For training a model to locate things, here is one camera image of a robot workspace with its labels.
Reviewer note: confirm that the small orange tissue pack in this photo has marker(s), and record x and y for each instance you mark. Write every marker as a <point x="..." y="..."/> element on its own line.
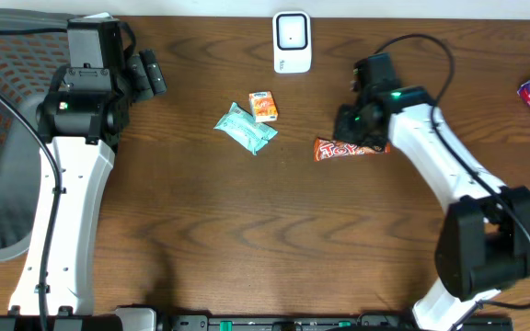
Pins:
<point x="263" y="106"/>

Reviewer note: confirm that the teal snack bar wrapper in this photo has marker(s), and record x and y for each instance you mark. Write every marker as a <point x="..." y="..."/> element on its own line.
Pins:
<point x="240" y="125"/>

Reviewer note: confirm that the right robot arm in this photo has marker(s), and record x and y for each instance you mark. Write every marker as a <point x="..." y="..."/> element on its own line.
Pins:
<point x="484" y="245"/>

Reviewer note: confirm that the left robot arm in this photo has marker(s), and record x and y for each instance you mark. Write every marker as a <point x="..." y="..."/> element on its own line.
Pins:
<point x="78" y="128"/>

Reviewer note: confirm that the orange brown snack bar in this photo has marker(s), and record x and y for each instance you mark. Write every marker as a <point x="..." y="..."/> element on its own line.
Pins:
<point x="325" y="149"/>

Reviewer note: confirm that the white barcode scanner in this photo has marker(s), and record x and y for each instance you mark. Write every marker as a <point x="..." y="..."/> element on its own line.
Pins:
<point x="292" y="42"/>

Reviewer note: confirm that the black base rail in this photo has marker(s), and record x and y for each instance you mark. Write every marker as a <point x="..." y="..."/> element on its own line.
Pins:
<point x="367" y="321"/>

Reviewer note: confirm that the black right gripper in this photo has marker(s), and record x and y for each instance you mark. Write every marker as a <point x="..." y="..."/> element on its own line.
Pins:
<point x="354" y="127"/>

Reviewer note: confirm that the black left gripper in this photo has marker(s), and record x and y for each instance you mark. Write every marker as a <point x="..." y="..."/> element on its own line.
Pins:
<point x="88" y="74"/>

